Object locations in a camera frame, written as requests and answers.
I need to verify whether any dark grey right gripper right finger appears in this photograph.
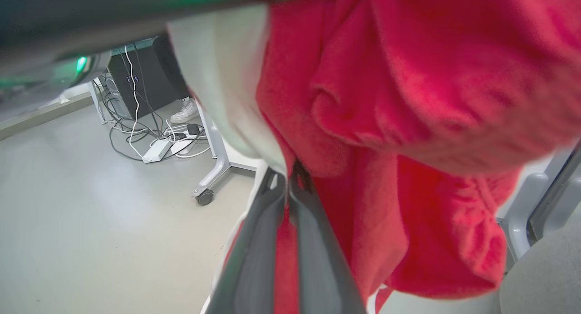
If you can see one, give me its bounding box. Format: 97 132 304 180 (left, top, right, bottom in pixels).
288 161 366 314

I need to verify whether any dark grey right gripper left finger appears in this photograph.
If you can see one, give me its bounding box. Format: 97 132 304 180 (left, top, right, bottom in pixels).
205 167 287 314

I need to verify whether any white garment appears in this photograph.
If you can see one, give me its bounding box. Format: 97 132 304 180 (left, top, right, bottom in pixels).
167 4 288 177

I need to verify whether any red fleece garment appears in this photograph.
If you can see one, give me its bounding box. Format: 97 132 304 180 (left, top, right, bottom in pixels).
222 0 581 314

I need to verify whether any white desk leg with caster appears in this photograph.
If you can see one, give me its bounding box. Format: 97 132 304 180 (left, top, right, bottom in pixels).
191 101 266 206

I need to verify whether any white sneaker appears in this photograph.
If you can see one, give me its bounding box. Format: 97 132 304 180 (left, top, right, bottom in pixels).
170 98 200 124

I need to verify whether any black computer tower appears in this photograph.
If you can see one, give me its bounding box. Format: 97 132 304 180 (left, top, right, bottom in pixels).
107 36 190 120

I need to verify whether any grey office chair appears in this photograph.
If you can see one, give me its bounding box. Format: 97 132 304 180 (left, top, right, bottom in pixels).
497 144 581 314

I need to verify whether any black cable bundle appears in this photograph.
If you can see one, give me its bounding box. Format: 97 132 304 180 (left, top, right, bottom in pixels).
98 74 209 162

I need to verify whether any white cable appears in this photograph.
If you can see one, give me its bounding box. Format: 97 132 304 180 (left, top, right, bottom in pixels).
124 44 145 157

